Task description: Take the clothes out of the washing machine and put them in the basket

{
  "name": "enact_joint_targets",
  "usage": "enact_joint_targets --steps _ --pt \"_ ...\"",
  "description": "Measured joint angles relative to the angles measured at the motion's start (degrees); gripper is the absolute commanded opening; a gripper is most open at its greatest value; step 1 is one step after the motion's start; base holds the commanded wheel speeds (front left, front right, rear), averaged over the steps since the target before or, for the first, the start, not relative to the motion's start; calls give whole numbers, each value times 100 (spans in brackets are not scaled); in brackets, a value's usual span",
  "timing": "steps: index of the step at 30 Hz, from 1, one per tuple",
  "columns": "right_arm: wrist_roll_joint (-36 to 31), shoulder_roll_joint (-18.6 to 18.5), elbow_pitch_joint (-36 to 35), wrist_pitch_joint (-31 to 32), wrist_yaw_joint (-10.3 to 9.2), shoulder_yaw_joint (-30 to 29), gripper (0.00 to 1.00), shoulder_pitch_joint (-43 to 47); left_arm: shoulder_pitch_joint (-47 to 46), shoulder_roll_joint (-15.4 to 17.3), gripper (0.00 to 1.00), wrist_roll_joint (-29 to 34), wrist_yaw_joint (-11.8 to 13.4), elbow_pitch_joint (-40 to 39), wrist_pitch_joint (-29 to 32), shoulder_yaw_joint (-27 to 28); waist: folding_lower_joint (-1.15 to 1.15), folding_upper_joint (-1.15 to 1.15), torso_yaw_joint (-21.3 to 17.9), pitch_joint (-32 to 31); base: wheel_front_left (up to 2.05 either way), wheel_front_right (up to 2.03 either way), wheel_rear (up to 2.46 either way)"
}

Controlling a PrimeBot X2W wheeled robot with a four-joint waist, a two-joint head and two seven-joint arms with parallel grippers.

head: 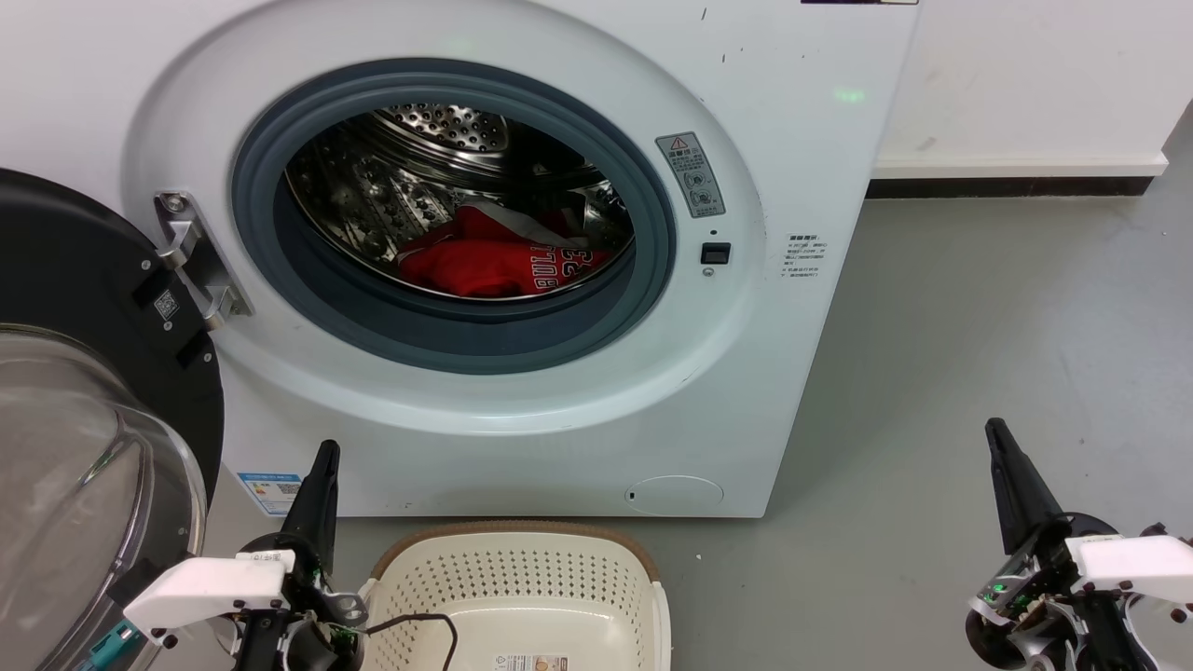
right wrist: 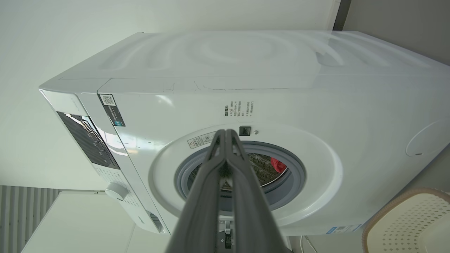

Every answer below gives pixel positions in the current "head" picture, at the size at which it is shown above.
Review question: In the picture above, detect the white front-load washing machine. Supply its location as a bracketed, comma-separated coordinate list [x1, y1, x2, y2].
[0, 0, 924, 519]

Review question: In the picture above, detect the white wall ledge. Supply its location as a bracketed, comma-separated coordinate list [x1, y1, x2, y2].
[871, 152, 1170, 181]

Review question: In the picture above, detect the red basketball jersey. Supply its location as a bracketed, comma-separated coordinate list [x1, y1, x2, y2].
[398, 199, 616, 300]

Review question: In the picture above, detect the washing machine door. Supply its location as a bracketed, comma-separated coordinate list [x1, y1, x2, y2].
[0, 168, 226, 671]

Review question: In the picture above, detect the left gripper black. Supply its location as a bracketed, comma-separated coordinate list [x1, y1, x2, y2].
[228, 440, 369, 671]

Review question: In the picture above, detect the cream perforated laundry basket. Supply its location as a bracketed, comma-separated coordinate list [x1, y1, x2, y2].
[357, 522, 672, 671]

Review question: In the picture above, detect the blue energy label sticker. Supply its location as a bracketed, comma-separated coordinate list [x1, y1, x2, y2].
[237, 472, 304, 517]

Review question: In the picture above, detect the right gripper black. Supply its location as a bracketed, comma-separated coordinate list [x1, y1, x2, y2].
[965, 418, 1144, 671]

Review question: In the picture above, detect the black baseboard strip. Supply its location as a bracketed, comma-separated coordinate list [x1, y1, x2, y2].
[866, 176, 1156, 199]

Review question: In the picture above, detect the small printed text sticker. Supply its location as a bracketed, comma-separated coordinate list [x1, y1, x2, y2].
[779, 232, 827, 281]

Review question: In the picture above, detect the grey rubber door gasket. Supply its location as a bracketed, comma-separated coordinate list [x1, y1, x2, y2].
[230, 59, 678, 376]

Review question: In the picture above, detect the teal left cable connector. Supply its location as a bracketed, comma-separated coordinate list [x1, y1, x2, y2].
[79, 623, 141, 671]

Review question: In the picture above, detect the silver door hinge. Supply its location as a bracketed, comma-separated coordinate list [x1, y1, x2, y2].
[154, 191, 254, 332]

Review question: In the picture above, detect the oval filter access cover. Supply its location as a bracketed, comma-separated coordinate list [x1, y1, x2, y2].
[624, 475, 726, 516]

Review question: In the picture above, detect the grey warning sticker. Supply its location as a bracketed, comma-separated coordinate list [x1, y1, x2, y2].
[655, 131, 726, 220]

